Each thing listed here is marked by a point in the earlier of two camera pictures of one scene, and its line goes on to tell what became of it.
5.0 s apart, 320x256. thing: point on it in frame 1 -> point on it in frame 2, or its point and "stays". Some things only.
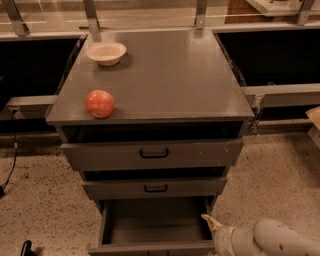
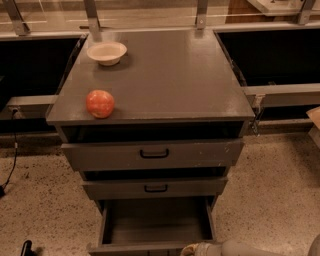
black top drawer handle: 153,156 stays
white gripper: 222,239 -> 209,250
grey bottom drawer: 154,226 stays
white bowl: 106,53 stays
